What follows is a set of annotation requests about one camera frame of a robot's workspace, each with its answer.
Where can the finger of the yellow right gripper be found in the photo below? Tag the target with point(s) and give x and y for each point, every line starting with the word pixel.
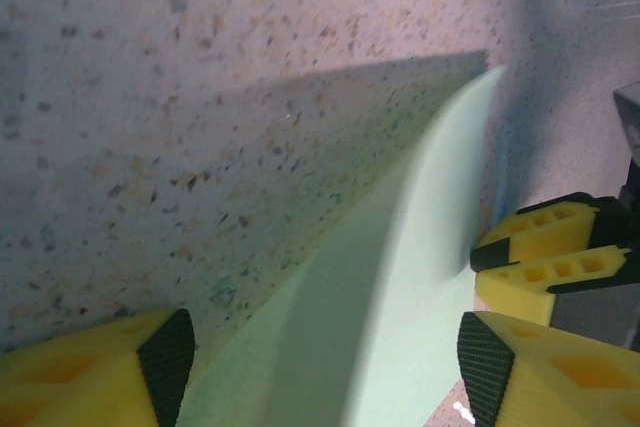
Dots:
pixel 545 229
pixel 520 292

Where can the light green paper sheet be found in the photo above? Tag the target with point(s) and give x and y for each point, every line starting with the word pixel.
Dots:
pixel 375 297

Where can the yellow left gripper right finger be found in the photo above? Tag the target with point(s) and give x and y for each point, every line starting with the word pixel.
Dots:
pixel 560 382

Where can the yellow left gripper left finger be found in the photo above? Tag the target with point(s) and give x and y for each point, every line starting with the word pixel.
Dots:
pixel 75 387

